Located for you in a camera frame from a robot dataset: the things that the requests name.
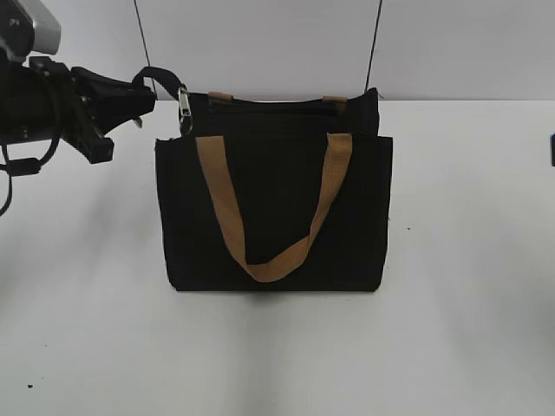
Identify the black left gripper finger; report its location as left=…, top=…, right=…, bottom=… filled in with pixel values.
left=71, top=67, right=155, bottom=130
left=69, top=119, right=114, bottom=165

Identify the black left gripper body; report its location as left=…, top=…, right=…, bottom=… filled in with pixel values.
left=29, top=55, right=93, bottom=143

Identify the silver zipper pull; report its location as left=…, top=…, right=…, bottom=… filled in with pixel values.
left=178, top=85, right=193, bottom=136

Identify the black canvas tote bag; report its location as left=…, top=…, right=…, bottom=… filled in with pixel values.
left=134, top=67, right=393, bottom=292

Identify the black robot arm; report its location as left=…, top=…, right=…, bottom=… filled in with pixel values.
left=1, top=56, right=155, bottom=164

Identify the dark object at right edge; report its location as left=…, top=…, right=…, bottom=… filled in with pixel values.
left=550, top=133, right=555, bottom=167

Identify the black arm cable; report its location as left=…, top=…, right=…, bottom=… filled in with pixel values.
left=0, top=133, right=62, bottom=218

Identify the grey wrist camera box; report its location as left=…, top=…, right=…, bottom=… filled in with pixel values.
left=1, top=0, right=62, bottom=61

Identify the tan rear bag handle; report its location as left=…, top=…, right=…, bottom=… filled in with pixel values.
left=208, top=91, right=348, bottom=104

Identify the tan bag handle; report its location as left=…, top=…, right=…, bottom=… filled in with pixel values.
left=195, top=133, right=353, bottom=283
left=208, top=91, right=348, bottom=104

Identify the tan front bag handle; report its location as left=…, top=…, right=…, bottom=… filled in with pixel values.
left=195, top=133, right=353, bottom=283

